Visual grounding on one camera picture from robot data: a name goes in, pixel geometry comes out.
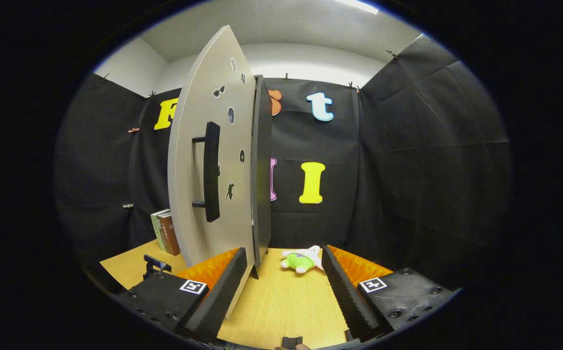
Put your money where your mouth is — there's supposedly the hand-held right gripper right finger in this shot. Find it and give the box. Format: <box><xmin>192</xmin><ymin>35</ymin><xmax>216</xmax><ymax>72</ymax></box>
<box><xmin>321</xmin><ymin>245</ymin><xmax>459</xmax><ymax>342</ymax></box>

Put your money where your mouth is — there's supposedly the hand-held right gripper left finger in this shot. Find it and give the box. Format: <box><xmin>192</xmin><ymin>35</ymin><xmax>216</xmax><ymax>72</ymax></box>
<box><xmin>116</xmin><ymin>247</ymin><xmax>249</xmax><ymax>345</ymax></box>

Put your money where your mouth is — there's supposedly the black cabinet door handle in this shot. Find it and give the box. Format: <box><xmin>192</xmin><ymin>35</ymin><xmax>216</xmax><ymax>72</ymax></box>
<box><xmin>192</xmin><ymin>122</ymin><xmax>221</xmax><ymax>223</ymax></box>

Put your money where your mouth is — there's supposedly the beige cabinet door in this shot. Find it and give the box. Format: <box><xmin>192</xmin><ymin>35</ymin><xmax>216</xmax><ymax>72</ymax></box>
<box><xmin>167</xmin><ymin>25</ymin><xmax>257</xmax><ymax>319</ymax></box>

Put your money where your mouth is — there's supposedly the olive book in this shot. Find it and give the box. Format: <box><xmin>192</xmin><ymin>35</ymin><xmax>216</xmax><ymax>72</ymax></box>
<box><xmin>156</xmin><ymin>212</ymin><xmax>170</xmax><ymax>254</ymax></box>

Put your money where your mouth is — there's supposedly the brown book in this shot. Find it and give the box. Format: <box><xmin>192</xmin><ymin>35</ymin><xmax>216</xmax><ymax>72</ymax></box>
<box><xmin>160</xmin><ymin>213</ymin><xmax>181</xmax><ymax>257</ymax></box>

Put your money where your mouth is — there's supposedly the green book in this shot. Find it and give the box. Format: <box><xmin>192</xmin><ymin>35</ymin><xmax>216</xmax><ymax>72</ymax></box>
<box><xmin>150</xmin><ymin>209</ymin><xmax>165</xmax><ymax>253</ymax></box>

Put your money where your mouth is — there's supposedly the green white plush toy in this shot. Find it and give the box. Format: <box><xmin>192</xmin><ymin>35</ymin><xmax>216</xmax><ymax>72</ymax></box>
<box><xmin>281</xmin><ymin>245</ymin><xmax>324</xmax><ymax>274</ymax></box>

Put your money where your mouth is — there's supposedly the black backdrop cloth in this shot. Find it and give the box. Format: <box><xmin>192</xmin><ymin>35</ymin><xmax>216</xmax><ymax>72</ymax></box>
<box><xmin>54</xmin><ymin>34</ymin><xmax>511</xmax><ymax>292</ymax></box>

